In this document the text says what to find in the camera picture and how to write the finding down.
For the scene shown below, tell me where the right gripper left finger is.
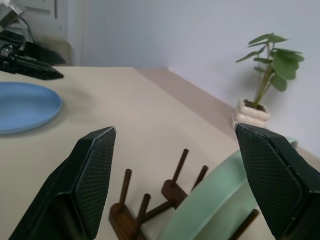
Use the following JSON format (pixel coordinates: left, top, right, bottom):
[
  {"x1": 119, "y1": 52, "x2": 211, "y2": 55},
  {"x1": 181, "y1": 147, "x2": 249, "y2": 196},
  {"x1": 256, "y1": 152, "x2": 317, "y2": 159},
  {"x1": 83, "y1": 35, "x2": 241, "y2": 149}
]
[{"x1": 8, "y1": 126, "x2": 118, "y2": 240}]

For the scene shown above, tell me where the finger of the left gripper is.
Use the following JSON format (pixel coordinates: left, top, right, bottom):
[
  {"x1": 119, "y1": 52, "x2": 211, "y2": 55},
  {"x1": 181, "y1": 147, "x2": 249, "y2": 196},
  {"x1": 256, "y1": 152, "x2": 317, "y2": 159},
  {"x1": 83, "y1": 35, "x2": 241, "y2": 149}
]
[
  {"x1": 0, "y1": 55, "x2": 65, "y2": 81},
  {"x1": 23, "y1": 41, "x2": 69, "y2": 65}
]

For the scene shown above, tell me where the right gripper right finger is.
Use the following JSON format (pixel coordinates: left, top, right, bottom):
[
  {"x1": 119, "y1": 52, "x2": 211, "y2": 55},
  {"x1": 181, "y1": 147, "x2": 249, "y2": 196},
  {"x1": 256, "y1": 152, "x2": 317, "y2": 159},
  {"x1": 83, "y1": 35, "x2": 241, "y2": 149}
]
[{"x1": 234, "y1": 122, "x2": 320, "y2": 240}]

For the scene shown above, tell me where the green plate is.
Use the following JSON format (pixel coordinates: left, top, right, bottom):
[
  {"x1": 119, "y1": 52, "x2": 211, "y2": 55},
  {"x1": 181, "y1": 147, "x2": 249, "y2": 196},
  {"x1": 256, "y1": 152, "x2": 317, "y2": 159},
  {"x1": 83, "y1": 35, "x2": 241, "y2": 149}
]
[{"x1": 157, "y1": 136, "x2": 299, "y2": 240}]

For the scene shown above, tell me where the wooden dish rack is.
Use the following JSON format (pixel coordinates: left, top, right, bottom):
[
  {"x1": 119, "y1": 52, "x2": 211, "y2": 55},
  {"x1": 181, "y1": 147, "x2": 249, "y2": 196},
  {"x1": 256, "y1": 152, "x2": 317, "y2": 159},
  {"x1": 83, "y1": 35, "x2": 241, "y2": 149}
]
[{"x1": 108, "y1": 148, "x2": 260, "y2": 240}]

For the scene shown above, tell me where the blue plate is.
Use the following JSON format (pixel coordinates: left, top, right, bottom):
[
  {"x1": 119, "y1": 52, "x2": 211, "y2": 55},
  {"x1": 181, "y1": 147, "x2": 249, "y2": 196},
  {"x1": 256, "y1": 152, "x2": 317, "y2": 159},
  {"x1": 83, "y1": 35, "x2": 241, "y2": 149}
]
[{"x1": 0, "y1": 81, "x2": 63, "y2": 136}]

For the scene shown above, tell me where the white bubbled plant pot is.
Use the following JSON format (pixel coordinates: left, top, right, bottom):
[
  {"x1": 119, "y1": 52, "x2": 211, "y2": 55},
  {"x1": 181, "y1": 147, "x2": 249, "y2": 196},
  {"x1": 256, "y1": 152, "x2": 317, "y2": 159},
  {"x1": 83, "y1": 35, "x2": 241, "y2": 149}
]
[{"x1": 231, "y1": 96, "x2": 272, "y2": 130}]

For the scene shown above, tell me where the beige table mat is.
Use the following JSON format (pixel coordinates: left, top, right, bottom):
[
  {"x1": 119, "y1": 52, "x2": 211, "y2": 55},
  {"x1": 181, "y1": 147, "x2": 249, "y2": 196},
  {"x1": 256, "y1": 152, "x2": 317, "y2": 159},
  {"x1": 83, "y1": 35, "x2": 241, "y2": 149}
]
[{"x1": 0, "y1": 64, "x2": 320, "y2": 240}]

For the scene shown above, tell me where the green leafy plant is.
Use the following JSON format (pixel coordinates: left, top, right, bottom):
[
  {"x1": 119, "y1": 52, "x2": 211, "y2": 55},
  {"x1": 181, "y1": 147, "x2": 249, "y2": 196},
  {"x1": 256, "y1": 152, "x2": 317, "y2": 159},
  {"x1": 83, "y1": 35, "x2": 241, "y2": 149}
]
[{"x1": 235, "y1": 32, "x2": 306, "y2": 106}]

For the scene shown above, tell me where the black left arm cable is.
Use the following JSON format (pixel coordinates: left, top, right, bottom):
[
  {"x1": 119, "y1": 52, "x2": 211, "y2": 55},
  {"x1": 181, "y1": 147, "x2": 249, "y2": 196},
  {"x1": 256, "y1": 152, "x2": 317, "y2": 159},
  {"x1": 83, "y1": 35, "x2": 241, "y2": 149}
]
[{"x1": 17, "y1": 15, "x2": 34, "y2": 43}]

